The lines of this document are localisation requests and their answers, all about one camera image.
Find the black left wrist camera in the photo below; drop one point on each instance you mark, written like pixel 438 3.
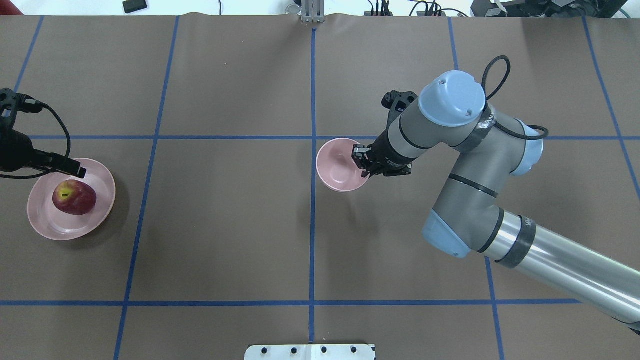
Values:
pixel 11 103

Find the small black square device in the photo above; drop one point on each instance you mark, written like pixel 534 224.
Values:
pixel 132 6

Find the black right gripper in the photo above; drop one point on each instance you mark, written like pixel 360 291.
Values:
pixel 388 156

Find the pink bowl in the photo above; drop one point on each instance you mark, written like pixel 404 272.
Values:
pixel 336 168

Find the red apple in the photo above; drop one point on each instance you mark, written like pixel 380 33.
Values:
pixel 74 197

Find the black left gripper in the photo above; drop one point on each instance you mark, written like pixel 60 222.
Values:
pixel 15 150

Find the aluminium frame post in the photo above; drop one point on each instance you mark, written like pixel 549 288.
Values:
pixel 312 11

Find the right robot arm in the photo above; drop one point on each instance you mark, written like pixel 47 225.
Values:
pixel 467 216

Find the pink plate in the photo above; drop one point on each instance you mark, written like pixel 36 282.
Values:
pixel 53 224

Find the white central post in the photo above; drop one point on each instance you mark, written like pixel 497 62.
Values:
pixel 347 351

